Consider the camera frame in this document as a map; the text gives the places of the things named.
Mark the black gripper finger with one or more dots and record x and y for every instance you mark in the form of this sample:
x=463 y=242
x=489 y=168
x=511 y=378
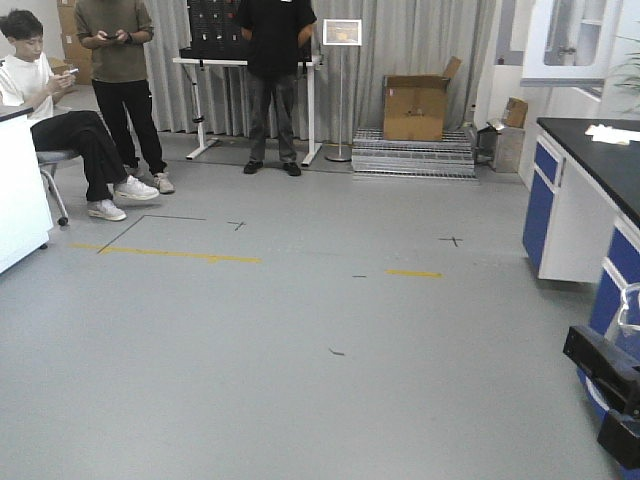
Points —
x=613 y=372
x=619 y=436

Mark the blue white lab bench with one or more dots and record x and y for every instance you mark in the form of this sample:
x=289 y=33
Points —
x=582 y=219

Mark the papers on lab bench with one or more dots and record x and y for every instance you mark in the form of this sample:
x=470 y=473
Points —
x=610 y=135

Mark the grey metal box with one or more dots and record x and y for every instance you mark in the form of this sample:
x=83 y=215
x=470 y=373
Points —
x=500 y=146

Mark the small cardboard box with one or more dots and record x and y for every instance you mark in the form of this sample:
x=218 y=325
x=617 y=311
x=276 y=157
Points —
x=515 y=113

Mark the metal grate platform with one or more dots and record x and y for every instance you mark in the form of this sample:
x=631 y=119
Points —
x=448 y=158

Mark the large open cardboard box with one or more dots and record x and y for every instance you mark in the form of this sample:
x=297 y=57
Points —
x=415 y=105

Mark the standing person black shirt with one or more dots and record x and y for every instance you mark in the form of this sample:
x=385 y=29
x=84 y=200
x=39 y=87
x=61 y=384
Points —
x=272 y=89

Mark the white standing desk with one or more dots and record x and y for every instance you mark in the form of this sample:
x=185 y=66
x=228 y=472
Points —
x=219 y=101

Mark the black pegboard panel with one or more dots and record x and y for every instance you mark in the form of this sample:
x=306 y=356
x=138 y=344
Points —
x=215 y=30

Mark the standing person olive shirt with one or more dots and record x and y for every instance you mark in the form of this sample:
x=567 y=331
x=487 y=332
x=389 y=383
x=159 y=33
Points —
x=115 y=32

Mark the grey office chair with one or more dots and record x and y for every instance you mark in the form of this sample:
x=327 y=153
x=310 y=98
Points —
x=48 y=163

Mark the white counter at left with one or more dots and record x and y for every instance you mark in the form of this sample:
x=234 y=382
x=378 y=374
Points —
x=25 y=214

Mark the stacked cardboard boxes left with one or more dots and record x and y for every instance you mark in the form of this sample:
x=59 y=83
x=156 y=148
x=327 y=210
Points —
x=75 y=55

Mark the seated person white shirt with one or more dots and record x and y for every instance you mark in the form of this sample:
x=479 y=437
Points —
x=27 y=80

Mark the white wall cabinet glass door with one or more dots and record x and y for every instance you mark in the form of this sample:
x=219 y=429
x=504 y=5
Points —
x=569 y=43

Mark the sign stand with frame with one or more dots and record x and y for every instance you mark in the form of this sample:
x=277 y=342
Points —
x=341 y=33

